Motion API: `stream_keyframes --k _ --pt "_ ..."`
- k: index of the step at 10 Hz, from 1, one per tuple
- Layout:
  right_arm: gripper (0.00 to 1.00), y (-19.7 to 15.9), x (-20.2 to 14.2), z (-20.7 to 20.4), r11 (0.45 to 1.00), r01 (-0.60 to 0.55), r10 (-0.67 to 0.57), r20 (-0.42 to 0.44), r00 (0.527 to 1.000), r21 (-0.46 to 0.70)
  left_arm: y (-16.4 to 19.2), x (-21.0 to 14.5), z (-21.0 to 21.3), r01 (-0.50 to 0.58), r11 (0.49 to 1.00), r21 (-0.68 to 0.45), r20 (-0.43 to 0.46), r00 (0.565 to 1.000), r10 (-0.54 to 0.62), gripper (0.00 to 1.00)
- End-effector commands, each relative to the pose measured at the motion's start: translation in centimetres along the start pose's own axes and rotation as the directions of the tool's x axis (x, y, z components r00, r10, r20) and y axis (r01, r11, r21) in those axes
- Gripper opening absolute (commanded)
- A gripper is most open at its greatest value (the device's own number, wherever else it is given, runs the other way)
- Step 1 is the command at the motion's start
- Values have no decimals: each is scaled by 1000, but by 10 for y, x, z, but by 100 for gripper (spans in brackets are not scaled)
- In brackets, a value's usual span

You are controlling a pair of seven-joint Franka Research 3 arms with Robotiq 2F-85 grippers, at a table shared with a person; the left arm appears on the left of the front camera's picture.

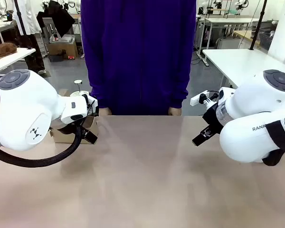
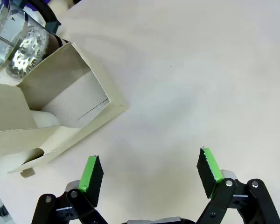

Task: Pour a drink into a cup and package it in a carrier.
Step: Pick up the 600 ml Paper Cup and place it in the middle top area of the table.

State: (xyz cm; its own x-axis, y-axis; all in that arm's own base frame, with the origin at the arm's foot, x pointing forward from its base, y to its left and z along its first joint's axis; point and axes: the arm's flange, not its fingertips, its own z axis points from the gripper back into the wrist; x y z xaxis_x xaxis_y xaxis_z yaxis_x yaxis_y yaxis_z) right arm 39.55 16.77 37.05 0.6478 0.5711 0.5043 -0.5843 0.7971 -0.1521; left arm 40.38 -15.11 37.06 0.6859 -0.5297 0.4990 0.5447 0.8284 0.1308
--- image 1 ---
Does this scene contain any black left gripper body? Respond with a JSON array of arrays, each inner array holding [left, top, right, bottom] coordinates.
[[58, 116, 89, 135]]

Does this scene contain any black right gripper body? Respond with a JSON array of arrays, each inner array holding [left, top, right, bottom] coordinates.
[[202, 104, 225, 134]]

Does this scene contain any person's left forearm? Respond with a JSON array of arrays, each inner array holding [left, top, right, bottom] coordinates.
[[170, 57, 191, 110]]

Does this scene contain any person's right forearm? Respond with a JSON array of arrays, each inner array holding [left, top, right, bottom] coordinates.
[[86, 57, 110, 110]]

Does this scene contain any brown cardboard cup carrier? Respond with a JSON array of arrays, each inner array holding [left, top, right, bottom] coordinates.
[[49, 89, 99, 144]]

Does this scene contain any person's right hand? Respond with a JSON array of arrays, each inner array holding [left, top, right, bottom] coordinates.
[[98, 107, 113, 116]]

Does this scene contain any large white table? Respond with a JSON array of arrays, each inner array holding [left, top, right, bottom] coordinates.
[[202, 48, 285, 89]]

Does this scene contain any cardboard box on floor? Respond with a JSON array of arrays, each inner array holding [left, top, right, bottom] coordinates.
[[47, 41, 79, 59]]

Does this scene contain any light wooden table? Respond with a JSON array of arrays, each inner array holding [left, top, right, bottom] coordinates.
[[232, 30, 262, 46]]

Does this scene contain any grey tray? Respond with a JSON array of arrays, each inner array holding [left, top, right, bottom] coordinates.
[[49, 34, 76, 45]]

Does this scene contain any person in purple sweater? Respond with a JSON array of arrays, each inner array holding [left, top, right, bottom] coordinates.
[[80, 0, 197, 116]]

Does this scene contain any black mesh crate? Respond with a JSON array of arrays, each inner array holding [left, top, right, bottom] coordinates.
[[258, 30, 276, 51]]

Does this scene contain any white framed desk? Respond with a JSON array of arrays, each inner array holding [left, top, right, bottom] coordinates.
[[196, 17, 261, 67]]

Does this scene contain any black tripod pole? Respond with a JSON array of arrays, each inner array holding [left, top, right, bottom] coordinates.
[[248, 0, 268, 51]]

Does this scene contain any brown fur piece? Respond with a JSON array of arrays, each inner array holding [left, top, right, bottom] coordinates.
[[0, 42, 18, 60]]

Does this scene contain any black hanging cloth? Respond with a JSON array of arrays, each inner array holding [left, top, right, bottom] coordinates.
[[36, 0, 76, 38]]

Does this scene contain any person in white coat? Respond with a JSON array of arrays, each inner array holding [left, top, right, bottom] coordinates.
[[12, 0, 46, 74]]

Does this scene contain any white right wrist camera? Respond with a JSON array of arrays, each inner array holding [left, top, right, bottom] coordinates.
[[190, 90, 219, 106]]

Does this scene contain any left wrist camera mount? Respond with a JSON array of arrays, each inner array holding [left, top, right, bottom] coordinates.
[[82, 94, 100, 117]]

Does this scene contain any white round pedestal stand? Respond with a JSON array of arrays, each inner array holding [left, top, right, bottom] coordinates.
[[69, 79, 91, 98]]

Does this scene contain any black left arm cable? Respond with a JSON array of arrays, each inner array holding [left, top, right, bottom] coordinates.
[[0, 123, 83, 168]]

